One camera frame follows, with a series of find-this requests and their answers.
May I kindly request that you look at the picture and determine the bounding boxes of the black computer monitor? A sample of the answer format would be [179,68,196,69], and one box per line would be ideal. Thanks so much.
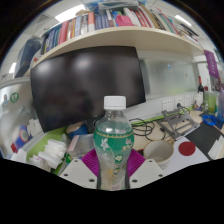
[29,45,147,134]

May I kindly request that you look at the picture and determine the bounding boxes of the flat round red coaster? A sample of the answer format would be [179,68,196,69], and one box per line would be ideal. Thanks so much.
[178,141,197,157]

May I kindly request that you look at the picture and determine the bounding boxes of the ceiling lights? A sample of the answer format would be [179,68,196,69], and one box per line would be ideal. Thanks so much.
[9,3,193,74]

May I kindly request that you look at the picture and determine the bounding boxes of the coiled blue cable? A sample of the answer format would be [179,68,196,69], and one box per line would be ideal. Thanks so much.
[201,113,218,127]

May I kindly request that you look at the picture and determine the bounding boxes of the grey metal laptop stand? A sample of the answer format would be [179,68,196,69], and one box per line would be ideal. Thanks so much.
[156,105,201,140]

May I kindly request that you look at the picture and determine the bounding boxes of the green-labelled clear drink bottle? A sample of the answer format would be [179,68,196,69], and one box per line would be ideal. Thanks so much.
[93,95,135,192]

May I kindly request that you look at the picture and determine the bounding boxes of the dark blue bag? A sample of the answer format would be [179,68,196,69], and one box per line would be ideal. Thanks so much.
[14,36,43,78]

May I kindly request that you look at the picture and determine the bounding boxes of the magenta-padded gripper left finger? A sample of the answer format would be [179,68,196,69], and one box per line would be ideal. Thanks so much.
[59,148,102,190]

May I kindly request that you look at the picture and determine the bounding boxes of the white tissue stack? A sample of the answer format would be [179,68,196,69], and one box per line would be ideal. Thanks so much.
[37,139,68,169]

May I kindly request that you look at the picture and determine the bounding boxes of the tangled black cables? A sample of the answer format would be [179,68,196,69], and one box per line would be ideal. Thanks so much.
[129,117,156,137]

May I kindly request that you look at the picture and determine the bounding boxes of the dark wine bottle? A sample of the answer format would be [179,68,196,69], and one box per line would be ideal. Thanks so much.
[197,75,205,104]

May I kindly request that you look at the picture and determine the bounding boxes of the translucent purple water bottle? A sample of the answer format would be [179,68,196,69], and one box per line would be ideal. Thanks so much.
[217,89,224,123]

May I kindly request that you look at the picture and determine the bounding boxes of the cream patterned ceramic mug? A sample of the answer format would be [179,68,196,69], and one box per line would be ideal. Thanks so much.
[143,139,175,170]

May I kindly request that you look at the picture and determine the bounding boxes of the group photo poster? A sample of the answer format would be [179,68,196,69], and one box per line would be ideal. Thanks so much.
[209,74,224,93]

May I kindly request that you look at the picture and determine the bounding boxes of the white wall socket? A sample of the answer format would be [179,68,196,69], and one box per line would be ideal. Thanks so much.
[175,95,185,108]
[162,97,175,113]
[184,94,194,106]

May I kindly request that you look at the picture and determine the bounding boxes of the clear plastic box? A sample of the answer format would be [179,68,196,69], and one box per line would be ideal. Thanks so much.
[68,134,95,156]

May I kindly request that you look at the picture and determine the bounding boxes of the purple hanging banner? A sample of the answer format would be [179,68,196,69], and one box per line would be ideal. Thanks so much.
[203,49,221,80]

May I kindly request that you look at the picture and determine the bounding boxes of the green translucent cup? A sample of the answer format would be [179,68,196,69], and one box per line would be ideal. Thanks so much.
[206,91,218,114]

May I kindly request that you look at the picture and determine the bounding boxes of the blue round container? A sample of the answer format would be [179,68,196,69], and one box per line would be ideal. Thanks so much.
[65,121,90,138]

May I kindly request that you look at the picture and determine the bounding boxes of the black desk mat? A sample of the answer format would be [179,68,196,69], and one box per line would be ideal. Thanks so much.
[184,121,224,161]

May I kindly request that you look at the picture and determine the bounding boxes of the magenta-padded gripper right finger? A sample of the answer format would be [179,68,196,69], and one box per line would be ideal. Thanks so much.
[125,148,165,190]

